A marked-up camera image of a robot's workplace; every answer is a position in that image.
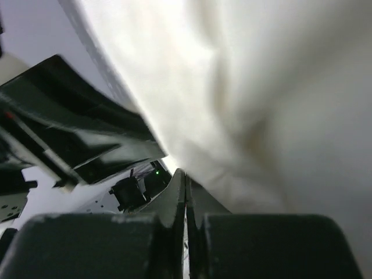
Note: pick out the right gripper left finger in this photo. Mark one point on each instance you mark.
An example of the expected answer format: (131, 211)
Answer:
(167, 236)

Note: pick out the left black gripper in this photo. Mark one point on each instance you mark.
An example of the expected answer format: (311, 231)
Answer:
(52, 118)

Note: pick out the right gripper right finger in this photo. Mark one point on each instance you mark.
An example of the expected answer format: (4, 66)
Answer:
(198, 204)

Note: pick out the white t shirt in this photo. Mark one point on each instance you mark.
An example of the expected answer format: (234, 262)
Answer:
(265, 103)

